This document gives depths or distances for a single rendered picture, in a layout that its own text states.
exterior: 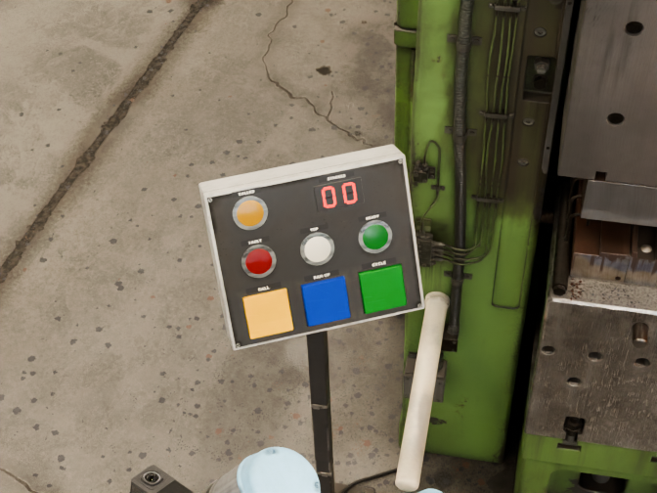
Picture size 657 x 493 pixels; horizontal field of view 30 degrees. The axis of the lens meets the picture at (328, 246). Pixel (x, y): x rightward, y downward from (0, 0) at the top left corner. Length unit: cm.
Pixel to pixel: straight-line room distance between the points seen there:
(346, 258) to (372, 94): 191
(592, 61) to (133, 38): 254
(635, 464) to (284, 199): 102
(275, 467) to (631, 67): 86
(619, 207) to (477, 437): 102
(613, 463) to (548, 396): 26
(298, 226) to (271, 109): 189
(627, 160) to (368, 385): 135
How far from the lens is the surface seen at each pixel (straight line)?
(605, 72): 191
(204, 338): 331
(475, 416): 291
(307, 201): 202
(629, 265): 223
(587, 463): 266
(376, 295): 209
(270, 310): 206
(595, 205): 212
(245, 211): 200
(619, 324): 226
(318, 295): 206
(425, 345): 248
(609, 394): 244
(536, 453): 264
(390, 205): 205
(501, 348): 268
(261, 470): 139
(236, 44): 414
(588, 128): 199
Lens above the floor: 264
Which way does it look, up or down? 49 degrees down
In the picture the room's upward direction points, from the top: 2 degrees counter-clockwise
